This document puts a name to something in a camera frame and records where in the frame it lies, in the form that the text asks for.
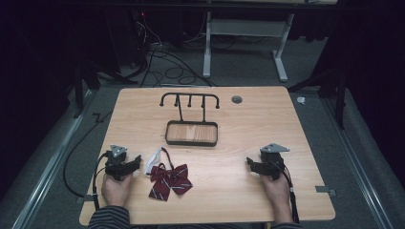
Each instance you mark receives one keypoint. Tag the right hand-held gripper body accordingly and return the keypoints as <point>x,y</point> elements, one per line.
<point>272,160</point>

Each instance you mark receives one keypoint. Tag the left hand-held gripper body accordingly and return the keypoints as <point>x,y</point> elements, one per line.
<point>116,160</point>

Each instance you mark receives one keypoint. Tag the dark red striped bow tie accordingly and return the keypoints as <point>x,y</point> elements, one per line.
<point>168,178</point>

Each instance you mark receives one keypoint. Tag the black metal hook rack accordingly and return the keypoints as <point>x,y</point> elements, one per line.
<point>191,122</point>

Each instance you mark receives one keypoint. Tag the person's left hand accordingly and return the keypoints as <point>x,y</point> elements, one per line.
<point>115,190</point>

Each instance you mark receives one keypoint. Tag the person's right hand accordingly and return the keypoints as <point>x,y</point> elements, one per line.
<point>276,190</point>

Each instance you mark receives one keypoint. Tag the grey tape strip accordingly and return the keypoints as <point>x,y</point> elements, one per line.
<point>324,190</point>
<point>85,199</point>

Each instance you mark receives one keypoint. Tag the person's left striped sleeve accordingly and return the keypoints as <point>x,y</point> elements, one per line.
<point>110,218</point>

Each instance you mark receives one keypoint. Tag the white crumpled scrap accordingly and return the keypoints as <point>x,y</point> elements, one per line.
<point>301,100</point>

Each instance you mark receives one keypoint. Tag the black metal stand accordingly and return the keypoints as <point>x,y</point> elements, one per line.
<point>334,92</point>
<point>84,82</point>

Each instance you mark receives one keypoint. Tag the white metal desk frame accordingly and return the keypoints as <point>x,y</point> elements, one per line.
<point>245,44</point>

